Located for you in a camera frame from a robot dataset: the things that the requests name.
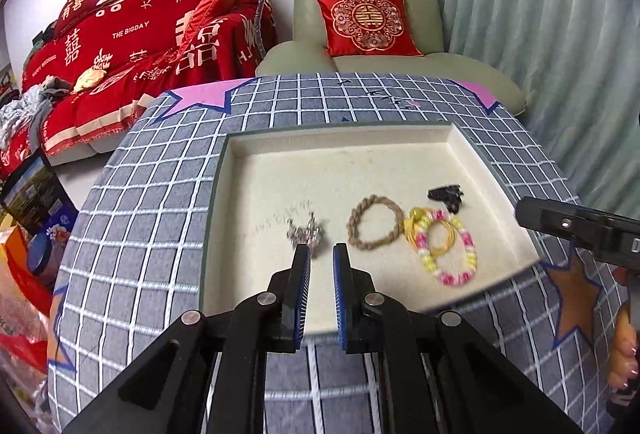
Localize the black hair claw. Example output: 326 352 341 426
426 185 465 215

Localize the clear plastic bags pile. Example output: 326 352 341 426
0 274 63 434

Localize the red gold-patterned cushion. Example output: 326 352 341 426
313 0 425 58

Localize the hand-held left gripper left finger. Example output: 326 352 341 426
62 243 312 434

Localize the red paper bag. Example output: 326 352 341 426
0 254 55 317

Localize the pale green curtain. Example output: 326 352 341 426
417 0 640 217

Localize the person's right hand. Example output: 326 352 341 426
609 298 640 390

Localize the yellow hair tie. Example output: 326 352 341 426
404 207 467 260

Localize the red lettered pillow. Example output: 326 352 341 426
52 0 122 38

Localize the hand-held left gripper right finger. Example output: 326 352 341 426
332 243 583 434

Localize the pastel bead bracelet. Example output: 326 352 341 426
411 208 478 288

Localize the grey-green shallow box tray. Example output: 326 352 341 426
200 121 542 338

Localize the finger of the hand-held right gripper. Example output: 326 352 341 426
515 197 622 246

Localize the black landscape printed box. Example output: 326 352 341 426
0 147 80 236

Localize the braided rope bracelet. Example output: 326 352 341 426
346 194 404 252

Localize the blue floral box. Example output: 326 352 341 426
42 209 80 246

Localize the red covered sofa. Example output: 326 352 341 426
0 0 279 181

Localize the red ruffled pillow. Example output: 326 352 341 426
176 0 227 61

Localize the cream cloth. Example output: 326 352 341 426
69 66 109 94

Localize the pink crystal hair clip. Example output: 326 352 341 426
286 213 329 259

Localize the grey clothes pile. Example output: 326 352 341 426
0 74 74 151

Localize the orange gift bag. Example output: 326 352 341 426
0 223 31 275

